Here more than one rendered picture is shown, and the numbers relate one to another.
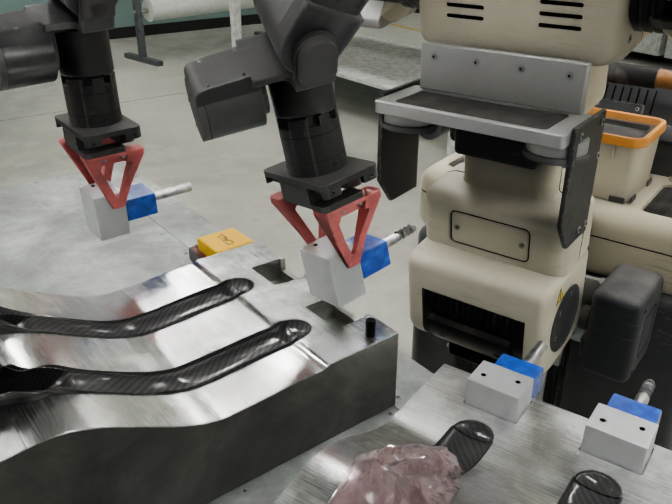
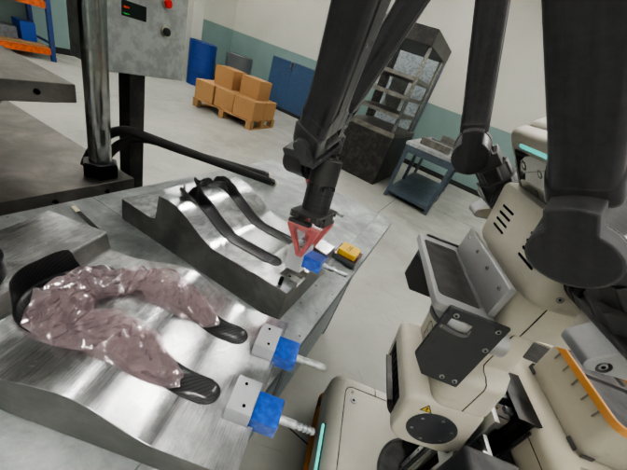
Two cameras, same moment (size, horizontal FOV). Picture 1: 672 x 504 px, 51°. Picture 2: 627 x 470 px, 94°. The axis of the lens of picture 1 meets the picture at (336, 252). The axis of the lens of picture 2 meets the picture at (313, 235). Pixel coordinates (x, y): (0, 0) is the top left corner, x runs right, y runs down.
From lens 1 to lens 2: 0.55 m
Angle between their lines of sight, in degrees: 48
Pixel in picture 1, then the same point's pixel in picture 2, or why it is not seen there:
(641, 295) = not seen: outside the picture
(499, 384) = (263, 335)
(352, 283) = (294, 262)
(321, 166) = (305, 205)
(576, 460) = (227, 382)
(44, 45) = not seen: hidden behind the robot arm
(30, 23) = not seen: hidden behind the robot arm
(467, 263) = (412, 347)
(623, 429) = (241, 394)
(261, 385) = (235, 256)
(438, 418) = (244, 322)
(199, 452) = (203, 252)
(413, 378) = (298, 328)
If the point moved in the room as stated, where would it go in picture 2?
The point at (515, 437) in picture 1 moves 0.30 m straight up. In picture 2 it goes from (239, 353) to (285, 195)
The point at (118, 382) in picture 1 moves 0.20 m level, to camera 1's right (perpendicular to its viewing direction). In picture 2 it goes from (219, 220) to (236, 275)
